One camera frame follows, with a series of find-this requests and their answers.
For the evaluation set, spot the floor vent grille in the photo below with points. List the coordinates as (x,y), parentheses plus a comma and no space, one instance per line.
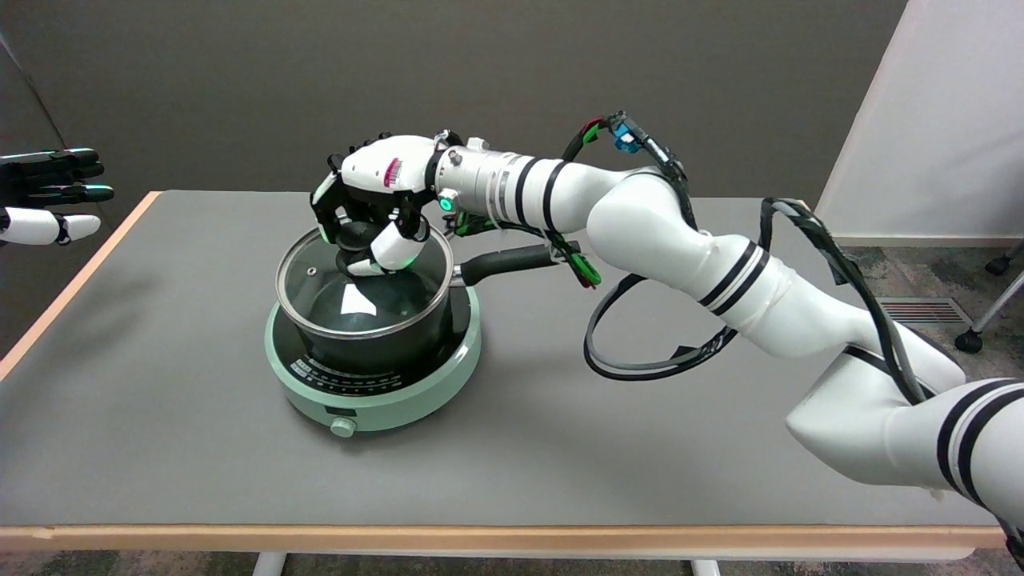
(920,310)

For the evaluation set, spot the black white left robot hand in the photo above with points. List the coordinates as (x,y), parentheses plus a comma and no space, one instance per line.
(40,226)

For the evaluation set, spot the chair base with black casters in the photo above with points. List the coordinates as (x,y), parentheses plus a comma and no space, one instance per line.
(969,342)

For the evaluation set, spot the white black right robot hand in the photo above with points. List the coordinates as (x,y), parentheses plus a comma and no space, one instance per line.
(384,164)

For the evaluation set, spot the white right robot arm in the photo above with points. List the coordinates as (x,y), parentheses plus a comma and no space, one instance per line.
(656,232)

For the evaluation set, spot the glass pot lid black knob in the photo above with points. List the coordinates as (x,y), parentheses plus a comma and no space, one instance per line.
(320,298)

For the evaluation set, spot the white table leg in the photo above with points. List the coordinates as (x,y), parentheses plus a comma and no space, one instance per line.
(270,565)
(706,568)

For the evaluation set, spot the mint green induction cooker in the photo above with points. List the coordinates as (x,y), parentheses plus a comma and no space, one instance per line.
(400,404)

